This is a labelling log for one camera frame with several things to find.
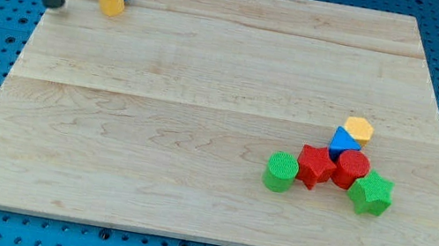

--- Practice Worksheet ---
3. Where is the red star block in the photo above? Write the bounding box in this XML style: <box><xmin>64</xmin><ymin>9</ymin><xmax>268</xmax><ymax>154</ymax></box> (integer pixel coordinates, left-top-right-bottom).
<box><xmin>296</xmin><ymin>145</ymin><xmax>337</xmax><ymax>190</ymax></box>

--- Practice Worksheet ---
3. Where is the blue triangle block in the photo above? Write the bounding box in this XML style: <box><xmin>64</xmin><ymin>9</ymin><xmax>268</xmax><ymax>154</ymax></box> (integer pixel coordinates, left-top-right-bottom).
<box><xmin>328</xmin><ymin>126</ymin><xmax>362</xmax><ymax>162</ymax></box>

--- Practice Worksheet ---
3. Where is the yellow hexagon block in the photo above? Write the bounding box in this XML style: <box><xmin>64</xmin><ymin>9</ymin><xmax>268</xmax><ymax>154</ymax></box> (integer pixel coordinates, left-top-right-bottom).
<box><xmin>343</xmin><ymin>116</ymin><xmax>374</xmax><ymax>147</ymax></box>

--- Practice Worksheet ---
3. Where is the green star block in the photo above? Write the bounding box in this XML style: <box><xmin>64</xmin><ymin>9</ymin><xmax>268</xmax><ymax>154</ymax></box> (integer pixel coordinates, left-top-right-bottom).
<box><xmin>346</xmin><ymin>169</ymin><xmax>395</xmax><ymax>217</ymax></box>

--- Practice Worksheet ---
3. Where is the green cylinder block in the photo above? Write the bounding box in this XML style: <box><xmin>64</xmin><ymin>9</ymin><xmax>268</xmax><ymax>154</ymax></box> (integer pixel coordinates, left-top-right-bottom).
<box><xmin>262</xmin><ymin>151</ymin><xmax>299</xmax><ymax>193</ymax></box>

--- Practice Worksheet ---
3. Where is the wooden board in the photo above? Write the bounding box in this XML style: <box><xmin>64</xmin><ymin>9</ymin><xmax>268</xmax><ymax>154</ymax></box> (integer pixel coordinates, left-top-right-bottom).
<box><xmin>0</xmin><ymin>0</ymin><xmax>439</xmax><ymax>246</ymax></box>

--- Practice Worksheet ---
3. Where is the red cylinder block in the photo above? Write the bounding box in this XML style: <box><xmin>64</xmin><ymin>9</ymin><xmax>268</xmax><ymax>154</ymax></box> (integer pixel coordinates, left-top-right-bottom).
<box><xmin>331</xmin><ymin>149</ymin><xmax>371</xmax><ymax>190</ymax></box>

